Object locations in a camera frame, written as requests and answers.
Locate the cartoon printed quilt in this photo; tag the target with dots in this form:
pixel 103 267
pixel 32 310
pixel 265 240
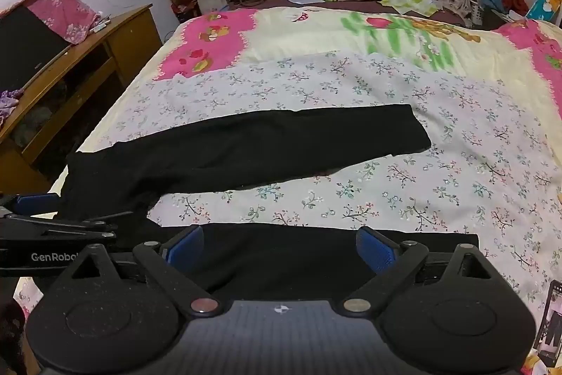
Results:
pixel 281 36

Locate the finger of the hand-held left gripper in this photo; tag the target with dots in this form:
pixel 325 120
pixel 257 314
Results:
pixel 39 206
pixel 66 225

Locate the wooden cabinet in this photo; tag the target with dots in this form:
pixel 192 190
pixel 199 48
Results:
pixel 127 32

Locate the smartphone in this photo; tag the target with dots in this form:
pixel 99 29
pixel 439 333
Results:
pixel 553 322

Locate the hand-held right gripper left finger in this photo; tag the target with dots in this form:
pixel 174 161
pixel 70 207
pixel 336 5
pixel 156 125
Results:
pixel 186 250

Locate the white basket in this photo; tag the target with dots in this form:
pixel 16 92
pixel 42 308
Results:
pixel 476 12

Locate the small white tube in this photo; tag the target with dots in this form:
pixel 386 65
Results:
pixel 100 27

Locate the black pants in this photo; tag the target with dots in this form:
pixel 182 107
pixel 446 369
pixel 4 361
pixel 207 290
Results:
pixel 241 151

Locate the white floral bed sheet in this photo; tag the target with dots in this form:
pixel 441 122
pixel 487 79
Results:
pixel 351 94

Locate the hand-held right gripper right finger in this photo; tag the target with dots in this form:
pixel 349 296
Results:
pixel 373 250

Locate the purple cloth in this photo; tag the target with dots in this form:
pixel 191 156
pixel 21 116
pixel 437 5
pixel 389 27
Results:
pixel 8 102

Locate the pink bag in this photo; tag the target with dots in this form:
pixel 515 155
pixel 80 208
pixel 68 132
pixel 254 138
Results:
pixel 70 12

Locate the black television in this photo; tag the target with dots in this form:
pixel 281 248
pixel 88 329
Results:
pixel 26 45

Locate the blue and yellow packet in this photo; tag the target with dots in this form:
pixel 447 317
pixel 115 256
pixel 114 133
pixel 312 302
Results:
pixel 546 4

